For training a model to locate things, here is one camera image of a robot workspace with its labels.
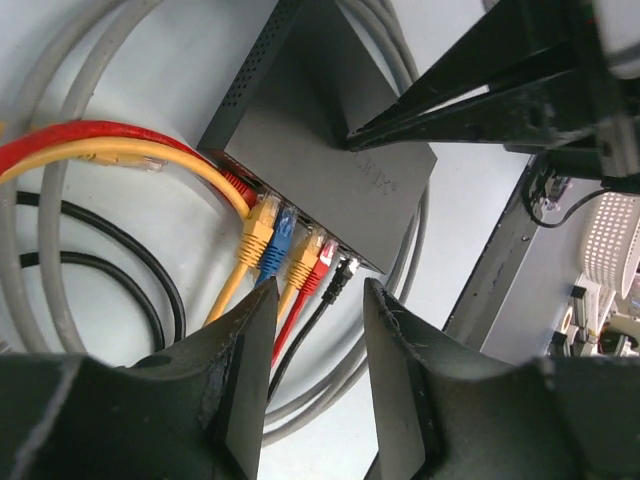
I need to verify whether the right aluminium corner post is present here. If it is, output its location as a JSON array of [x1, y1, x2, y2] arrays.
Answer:
[[443, 156, 547, 351]]

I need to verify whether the white perforated basket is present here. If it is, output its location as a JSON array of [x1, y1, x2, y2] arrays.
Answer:
[[580, 193, 639, 298]]

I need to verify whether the red ethernet cable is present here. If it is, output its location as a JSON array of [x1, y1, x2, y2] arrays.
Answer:
[[0, 119, 261, 204], [269, 238, 340, 369]]

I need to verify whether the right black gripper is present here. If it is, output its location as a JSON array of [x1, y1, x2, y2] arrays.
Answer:
[[347, 1, 639, 193]]

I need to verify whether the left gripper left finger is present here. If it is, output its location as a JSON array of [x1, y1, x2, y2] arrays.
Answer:
[[132, 280, 278, 479]]

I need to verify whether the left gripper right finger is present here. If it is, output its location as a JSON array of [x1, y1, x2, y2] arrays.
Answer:
[[363, 279, 530, 479]]

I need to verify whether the blue ethernet cable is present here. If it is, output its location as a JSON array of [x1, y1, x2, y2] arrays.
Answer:
[[254, 205, 300, 289]]

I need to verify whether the grey coiled ethernet cable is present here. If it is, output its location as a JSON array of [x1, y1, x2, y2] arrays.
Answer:
[[0, 0, 431, 446]]

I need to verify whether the black power cable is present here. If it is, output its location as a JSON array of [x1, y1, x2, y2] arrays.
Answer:
[[14, 192, 361, 401]]

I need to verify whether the black network switch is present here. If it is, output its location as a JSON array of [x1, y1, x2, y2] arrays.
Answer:
[[198, 1, 436, 273]]

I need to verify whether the orange ethernet cable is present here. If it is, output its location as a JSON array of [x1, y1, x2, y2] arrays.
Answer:
[[277, 232, 326, 321]]

